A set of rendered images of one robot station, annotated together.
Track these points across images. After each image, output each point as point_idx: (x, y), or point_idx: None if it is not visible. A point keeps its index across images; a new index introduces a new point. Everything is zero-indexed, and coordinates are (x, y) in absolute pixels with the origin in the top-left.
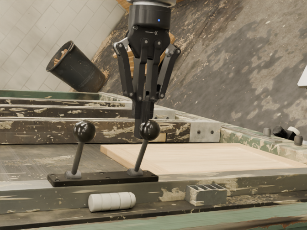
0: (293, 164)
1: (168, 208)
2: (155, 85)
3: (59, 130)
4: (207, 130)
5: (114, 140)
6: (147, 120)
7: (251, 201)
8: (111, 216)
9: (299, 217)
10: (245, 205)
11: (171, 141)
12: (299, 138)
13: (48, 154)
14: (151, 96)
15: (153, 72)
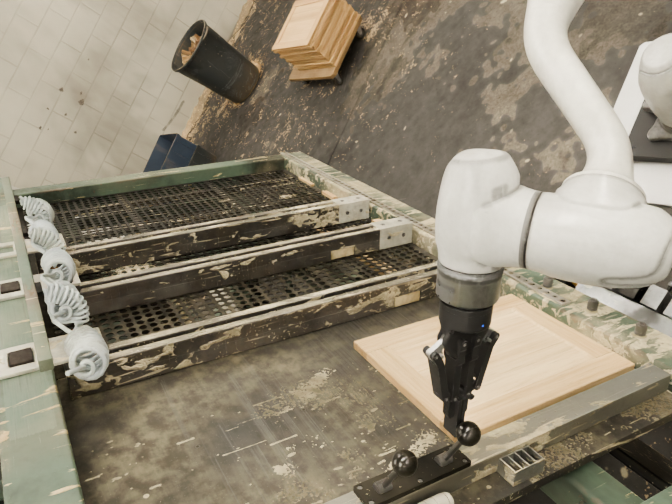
0: (593, 353)
1: (486, 499)
2: (471, 380)
3: (296, 321)
4: None
5: (360, 314)
6: (467, 425)
7: (568, 458)
8: None
9: None
10: (563, 468)
11: (426, 298)
12: (595, 303)
13: (299, 373)
14: (467, 392)
15: (469, 368)
